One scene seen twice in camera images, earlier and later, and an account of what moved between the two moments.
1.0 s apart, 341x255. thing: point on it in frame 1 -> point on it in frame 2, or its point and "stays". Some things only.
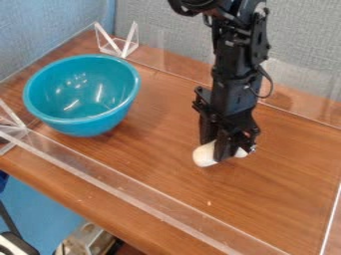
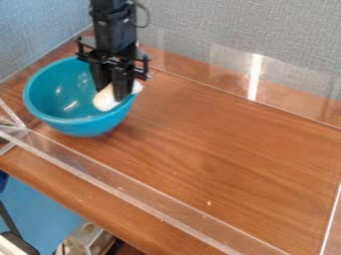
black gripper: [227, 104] -> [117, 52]
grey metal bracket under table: [90, 240] stays
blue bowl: [84, 93] stays
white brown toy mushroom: [203, 154] -> [105, 100]
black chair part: [14, 235] stays
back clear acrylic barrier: [304, 59] stays
